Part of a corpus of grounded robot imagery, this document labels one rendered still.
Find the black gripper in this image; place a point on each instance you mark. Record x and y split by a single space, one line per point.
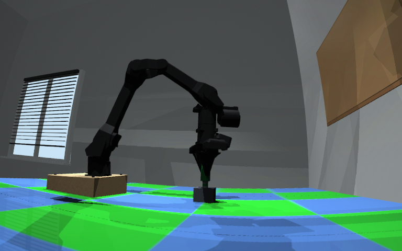
207 148

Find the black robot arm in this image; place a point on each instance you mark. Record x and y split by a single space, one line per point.
107 137

